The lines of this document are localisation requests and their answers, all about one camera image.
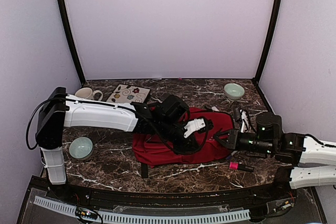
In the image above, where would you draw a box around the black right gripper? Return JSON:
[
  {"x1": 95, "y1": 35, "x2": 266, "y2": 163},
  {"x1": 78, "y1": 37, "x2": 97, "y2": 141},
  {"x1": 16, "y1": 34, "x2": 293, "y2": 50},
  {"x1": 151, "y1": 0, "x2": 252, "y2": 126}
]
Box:
[{"x1": 214, "y1": 127, "x2": 275, "y2": 155}]

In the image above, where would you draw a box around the floral ceramic trivet tile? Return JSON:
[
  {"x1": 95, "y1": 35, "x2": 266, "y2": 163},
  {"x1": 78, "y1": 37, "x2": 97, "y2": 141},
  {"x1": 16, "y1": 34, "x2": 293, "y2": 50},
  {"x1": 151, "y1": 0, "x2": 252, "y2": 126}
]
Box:
[{"x1": 107, "y1": 84, "x2": 151, "y2": 103}]

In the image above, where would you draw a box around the purple capped white marker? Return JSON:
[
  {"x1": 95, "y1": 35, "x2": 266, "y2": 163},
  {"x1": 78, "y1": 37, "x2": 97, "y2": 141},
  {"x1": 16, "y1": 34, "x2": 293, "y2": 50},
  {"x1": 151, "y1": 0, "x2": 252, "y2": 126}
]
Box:
[{"x1": 226, "y1": 151, "x2": 237, "y2": 160}]

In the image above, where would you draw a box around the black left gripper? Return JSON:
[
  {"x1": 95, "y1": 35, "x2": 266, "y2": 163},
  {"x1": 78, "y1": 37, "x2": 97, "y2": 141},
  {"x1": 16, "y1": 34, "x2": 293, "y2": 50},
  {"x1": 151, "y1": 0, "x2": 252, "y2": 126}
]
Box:
[{"x1": 157, "y1": 118, "x2": 201, "y2": 155}]

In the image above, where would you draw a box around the black curved table edge rail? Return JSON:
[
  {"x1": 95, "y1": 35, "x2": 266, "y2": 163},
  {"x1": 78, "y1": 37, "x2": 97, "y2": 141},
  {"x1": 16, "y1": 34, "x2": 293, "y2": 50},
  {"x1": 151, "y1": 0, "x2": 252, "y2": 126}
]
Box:
[{"x1": 29, "y1": 176, "x2": 299, "y2": 208}]

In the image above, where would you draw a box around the red student backpack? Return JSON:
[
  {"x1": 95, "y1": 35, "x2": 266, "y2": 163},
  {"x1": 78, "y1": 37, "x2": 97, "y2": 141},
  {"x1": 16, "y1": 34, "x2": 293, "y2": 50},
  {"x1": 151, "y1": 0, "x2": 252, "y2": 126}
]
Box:
[{"x1": 132, "y1": 107, "x2": 234, "y2": 167}]

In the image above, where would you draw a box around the green bowl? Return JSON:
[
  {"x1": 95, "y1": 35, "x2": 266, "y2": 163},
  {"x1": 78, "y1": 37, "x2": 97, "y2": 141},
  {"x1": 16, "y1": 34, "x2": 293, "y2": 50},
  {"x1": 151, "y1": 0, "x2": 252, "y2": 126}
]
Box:
[
  {"x1": 69, "y1": 137, "x2": 93, "y2": 161},
  {"x1": 224, "y1": 83, "x2": 245, "y2": 101}
]

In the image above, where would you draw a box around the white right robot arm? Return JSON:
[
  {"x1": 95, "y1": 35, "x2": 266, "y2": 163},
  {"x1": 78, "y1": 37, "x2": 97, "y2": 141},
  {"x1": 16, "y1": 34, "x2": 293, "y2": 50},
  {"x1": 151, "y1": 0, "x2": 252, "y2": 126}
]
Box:
[{"x1": 214, "y1": 112, "x2": 335, "y2": 200}]

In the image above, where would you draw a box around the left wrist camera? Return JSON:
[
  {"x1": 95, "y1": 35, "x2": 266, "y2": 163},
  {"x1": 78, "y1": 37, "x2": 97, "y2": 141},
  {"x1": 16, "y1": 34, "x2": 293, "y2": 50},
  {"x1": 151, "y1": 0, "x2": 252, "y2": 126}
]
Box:
[{"x1": 183, "y1": 118, "x2": 214, "y2": 138}]

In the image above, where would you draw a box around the green bowl front left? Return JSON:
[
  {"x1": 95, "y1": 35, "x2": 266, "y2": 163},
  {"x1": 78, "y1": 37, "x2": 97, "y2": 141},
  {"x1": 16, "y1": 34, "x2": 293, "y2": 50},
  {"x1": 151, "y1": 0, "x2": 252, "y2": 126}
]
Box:
[{"x1": 69, "y1": 137, "x2": 93, "y2": 161}]

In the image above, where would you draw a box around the pink yellow pastel highlighter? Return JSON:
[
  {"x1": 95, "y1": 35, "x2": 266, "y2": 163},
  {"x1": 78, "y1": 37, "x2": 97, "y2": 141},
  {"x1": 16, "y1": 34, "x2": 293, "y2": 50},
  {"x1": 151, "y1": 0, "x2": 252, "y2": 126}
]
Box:
[{"x1": 211, "y1": 106, "x2": 219, "y2": 112}]

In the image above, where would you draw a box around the pink and black highlighter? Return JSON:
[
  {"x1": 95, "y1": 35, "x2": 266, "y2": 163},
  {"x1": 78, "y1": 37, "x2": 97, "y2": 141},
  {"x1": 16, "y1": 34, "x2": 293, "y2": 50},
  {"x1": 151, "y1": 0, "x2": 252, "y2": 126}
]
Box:
[{"x1": 229, "y1": 162, "x2": 254, "y2": 173}]

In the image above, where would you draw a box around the green bowl back right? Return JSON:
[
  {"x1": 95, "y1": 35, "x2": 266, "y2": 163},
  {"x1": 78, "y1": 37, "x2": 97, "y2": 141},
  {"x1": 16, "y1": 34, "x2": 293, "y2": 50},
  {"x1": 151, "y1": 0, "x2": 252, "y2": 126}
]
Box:
[{"x1": 224, "y1": 83, "x2": 245, "y2": 101}]

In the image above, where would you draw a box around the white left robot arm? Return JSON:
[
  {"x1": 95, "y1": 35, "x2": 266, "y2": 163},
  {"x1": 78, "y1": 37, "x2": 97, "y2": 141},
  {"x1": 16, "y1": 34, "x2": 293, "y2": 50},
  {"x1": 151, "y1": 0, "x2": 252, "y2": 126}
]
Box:
[{"x1": 25, "y1": 87, "x2": 210, "y2": 201}]

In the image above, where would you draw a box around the white slotted cable duct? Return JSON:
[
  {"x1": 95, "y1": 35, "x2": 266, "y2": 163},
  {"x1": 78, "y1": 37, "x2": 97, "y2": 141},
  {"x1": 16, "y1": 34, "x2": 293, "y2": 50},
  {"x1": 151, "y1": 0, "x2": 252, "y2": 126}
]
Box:
[{"x1": 33, "y1": 196, "x2": 250, "y2": 223}]

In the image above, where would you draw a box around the cream floral mug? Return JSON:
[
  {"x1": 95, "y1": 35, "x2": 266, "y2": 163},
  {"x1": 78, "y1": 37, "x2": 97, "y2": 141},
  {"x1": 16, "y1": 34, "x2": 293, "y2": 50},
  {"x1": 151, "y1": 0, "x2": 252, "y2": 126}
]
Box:
[{"x1": 75, "y1": 87, "x2": 103, "y2": 101}]

